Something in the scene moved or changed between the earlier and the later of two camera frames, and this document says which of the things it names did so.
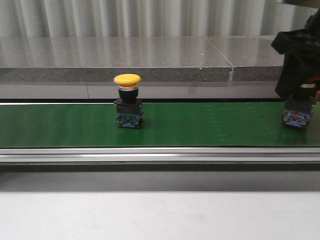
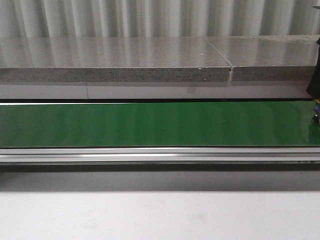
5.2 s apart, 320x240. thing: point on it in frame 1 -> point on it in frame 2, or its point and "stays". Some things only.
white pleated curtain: [36, 18] stays
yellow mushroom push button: [129, 111] -> [316, 116]
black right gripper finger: [298, 68] -> [313, 90]
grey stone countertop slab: [242, 58] stays
